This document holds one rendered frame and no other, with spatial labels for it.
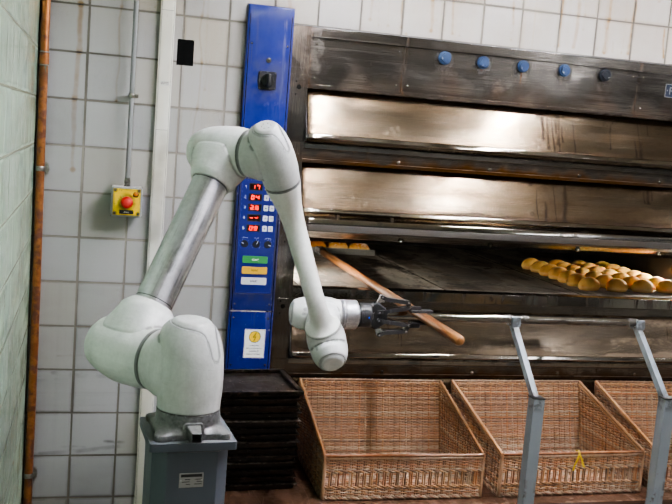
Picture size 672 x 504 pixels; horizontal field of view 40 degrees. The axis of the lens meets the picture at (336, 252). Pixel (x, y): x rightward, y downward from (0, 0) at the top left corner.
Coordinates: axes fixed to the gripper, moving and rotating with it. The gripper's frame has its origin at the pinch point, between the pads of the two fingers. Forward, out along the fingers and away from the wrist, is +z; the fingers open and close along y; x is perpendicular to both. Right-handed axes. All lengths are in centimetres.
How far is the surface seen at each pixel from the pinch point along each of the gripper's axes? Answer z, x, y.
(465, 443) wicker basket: 28, -22, 49
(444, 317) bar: 14.4, -17.3, 3.4
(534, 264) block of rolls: 93, -118, -2
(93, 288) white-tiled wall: -100, -52, 5
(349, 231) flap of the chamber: -15.0, -39.5, -21.1
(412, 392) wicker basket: 17, -50, 39
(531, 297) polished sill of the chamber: 64, -56, 2
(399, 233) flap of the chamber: 3.2, -40.0, -21.4
